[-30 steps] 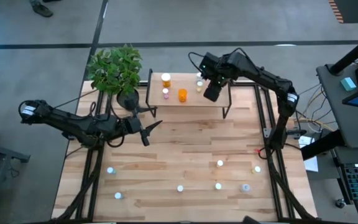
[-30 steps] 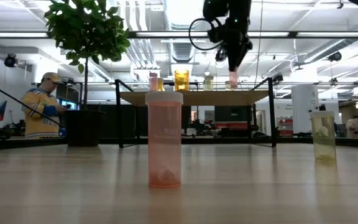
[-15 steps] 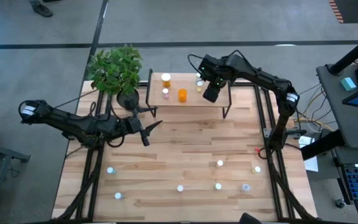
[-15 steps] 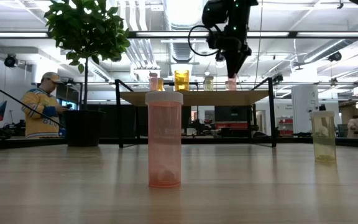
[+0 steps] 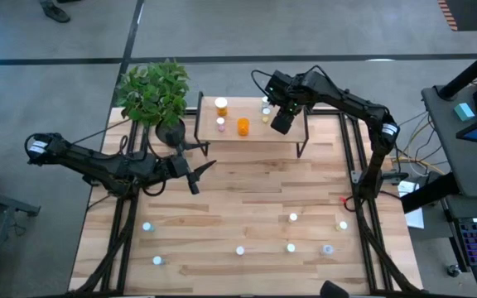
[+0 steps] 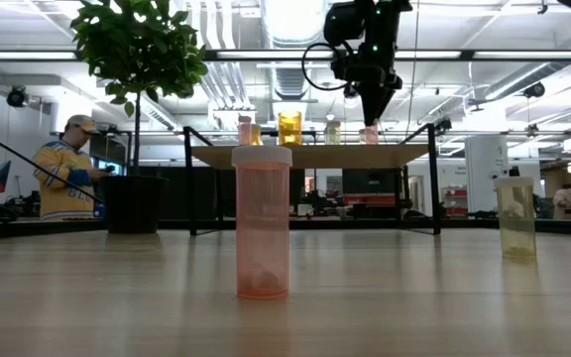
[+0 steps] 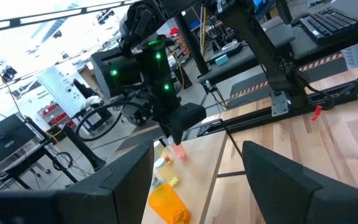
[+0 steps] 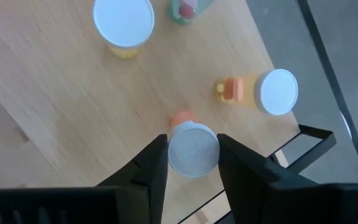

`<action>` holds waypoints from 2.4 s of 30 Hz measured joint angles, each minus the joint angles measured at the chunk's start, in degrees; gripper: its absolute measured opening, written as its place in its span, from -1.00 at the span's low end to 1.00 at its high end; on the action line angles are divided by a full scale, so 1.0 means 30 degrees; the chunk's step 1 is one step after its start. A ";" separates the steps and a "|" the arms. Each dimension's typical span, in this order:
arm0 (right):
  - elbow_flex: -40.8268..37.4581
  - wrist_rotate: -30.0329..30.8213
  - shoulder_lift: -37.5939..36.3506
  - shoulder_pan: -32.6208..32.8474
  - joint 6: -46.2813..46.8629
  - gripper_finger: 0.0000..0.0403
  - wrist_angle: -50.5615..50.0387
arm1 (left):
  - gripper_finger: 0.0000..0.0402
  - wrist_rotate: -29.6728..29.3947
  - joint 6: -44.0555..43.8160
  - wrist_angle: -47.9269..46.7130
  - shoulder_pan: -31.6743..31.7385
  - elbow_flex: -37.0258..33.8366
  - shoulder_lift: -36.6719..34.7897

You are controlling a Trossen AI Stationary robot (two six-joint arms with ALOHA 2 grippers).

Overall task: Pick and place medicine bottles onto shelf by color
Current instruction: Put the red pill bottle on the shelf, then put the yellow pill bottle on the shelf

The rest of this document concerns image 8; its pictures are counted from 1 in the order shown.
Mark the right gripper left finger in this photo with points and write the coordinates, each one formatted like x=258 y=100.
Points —
x=145 y=186

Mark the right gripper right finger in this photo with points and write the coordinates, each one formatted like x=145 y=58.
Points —
x=244 y=174

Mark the amber bottle with orange tablets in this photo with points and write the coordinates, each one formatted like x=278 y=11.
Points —
x=259 y=91

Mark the yellow white-capped pill bottle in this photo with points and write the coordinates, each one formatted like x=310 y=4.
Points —
x=123 y=21

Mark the green white-capped pill bottle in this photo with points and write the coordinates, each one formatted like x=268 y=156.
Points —
x=185 y=11

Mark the wooden shelf black metal frame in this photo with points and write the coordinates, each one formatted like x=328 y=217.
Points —
x=73 y=77

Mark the salmon white-capped pill bottle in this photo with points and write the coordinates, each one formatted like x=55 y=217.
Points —
x=194 y=152

